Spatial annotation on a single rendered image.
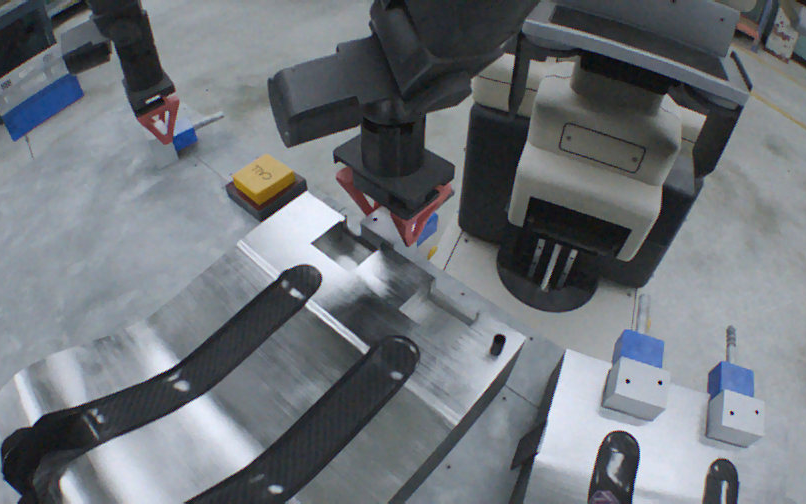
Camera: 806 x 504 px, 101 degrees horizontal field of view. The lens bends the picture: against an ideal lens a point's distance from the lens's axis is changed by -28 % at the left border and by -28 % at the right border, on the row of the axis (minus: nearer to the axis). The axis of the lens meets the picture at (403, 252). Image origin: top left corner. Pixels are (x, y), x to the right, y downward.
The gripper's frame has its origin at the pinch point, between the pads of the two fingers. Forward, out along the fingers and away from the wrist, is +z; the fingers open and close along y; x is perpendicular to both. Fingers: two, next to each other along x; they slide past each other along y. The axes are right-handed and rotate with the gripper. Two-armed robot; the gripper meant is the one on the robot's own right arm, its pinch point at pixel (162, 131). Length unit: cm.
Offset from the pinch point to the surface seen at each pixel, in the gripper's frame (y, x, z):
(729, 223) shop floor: 65, 183, 82
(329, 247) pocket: 38.3, 7.2, -2.6
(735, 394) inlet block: 75, 24, -5
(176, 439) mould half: 49, -13, -6
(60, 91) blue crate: -254, -36, 75
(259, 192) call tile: 23.0, 6.4, 0.5
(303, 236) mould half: 37.6, 5.1, -5.0
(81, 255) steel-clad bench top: 11.9, -18.7, 4.6
